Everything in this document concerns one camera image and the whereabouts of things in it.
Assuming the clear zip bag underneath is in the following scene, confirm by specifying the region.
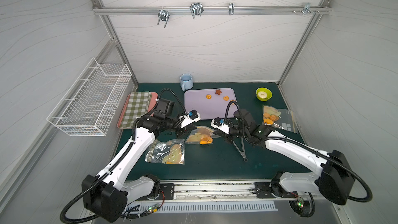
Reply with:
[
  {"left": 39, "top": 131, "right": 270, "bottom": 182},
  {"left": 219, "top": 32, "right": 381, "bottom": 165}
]
[{"left": 186, "top": 126, "right": 219, "bottom": 145}]

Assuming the lavender plastic tray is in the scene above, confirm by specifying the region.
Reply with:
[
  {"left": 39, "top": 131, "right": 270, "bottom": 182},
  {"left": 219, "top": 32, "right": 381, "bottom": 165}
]
[{"left": 184, "top": 88, "right": 237, "bottom": 120}]

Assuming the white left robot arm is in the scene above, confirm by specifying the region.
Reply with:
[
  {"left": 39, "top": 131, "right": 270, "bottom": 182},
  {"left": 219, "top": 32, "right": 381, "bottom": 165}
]
[{"left": 60, "top": 94, "right": 201, "bottom": 224}]

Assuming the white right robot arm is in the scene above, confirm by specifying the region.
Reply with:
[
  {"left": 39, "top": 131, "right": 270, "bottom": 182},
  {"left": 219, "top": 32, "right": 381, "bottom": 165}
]
[{"left": 211, "top": 107, "right": 373, "bottom": 205}]

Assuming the clear zip bag with duck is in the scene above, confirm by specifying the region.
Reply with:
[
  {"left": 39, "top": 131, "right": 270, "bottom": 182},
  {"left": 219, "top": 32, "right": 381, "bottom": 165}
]
[{"left": 145, "top": 139, "right": 185, "bottom": 165}]

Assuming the pink tray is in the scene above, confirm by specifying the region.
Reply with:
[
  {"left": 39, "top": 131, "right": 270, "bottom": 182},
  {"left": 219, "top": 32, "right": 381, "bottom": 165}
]
[{"left": 116, "top": 92, "right": 159, "bottom": 129}]

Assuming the green plastic bowl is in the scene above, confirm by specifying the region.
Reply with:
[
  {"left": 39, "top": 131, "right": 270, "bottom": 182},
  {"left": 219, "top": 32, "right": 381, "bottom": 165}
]
[{"left": 256, "top": 88, "right": 273, "bottom": 102}]

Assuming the light blue ceramic mug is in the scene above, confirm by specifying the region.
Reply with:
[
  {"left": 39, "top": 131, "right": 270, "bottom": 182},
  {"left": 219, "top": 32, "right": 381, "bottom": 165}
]
[{"left": 180, "top": 74, "right": 193, "bottom": 91}]

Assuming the white vent strip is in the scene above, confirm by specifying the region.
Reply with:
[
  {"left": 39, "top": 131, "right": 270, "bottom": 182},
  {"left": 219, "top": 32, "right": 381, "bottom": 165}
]
[{"left": 124, "top": 201, "right": 278, "bottom": 214}]

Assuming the metal hook clamp left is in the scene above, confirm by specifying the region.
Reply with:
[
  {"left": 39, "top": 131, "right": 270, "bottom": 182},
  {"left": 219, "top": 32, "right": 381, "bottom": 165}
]
[{"left": 157, "top": 9, "right": 170, "bottom": 28}]

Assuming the metal hook clamp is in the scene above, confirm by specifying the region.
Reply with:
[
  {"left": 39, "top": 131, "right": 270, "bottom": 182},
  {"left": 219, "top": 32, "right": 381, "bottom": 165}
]
[
  {"left": 292, "top": 3, "right": 321, "bottom": 16},
  {"left": 189, "top": 3, "right": 204, "bottom": 19},
  {"left": 157, "top": 9, "right": 170, "bottom": 28}
]

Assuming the metal hook clamp middle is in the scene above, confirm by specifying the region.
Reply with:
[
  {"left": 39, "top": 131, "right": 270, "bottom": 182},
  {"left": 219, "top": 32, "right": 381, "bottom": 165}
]
[{"left": 189, "top": 3, "right": 204, "bottom": 19}]

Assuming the metal hook small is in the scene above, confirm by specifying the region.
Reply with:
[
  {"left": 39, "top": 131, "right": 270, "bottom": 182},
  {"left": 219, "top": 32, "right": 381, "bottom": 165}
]
[{"left": 229, "top": 3, "right": 235, "bottom": 16}]

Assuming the metal hook clamp right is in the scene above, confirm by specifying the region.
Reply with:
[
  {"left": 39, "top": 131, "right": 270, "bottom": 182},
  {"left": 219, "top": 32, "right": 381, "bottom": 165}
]
[{"left": 292, "top": 3, "right": 321, "bottom": 16}]

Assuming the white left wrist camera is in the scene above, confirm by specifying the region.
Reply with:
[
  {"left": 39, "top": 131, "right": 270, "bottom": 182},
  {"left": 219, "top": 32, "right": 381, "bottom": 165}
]
[{"left": 179, "top": 110, "right": 201, "bottom": 128}]

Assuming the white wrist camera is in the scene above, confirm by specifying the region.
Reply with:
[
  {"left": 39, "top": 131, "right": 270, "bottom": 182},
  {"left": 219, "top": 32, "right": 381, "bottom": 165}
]
[
  {"left": 179, "top": 110, "right": 201, "bottom": 128},
  {"left": 211, "top": 117, "right": 231, "bottom": 136}
]

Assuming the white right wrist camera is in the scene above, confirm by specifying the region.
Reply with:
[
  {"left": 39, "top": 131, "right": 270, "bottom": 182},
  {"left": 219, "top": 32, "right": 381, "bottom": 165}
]
[{"left": 211, "top": 117, "right": 231, "bottom": 136}]

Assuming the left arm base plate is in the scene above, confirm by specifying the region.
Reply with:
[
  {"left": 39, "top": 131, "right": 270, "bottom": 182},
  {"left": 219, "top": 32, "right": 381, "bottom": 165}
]
[{"left": 138, "top": 183, "right": 175, "bottom": 201}]

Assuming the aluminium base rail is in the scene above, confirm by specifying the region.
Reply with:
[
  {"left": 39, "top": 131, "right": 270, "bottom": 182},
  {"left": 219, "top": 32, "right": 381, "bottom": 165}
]
[{"left": 86, "top": 178, "right": 343, "bottom": 202}]

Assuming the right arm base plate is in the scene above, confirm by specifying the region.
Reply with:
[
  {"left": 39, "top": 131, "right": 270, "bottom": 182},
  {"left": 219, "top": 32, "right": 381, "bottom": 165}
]
[{"left": 251, "top": 181, "right": 297, "bottom": 199}]

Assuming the white wire basket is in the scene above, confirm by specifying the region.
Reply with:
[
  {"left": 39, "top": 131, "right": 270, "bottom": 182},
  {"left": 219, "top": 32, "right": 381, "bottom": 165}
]
[{"left": 47, "top": 58, "right": 132, "bottom": 136}]

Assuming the aluminium top rail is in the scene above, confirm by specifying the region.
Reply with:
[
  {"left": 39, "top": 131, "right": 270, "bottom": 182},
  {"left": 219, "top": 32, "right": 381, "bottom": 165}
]
[{"left": 93, "top": 5, "right": 332, "bottom": 16}]

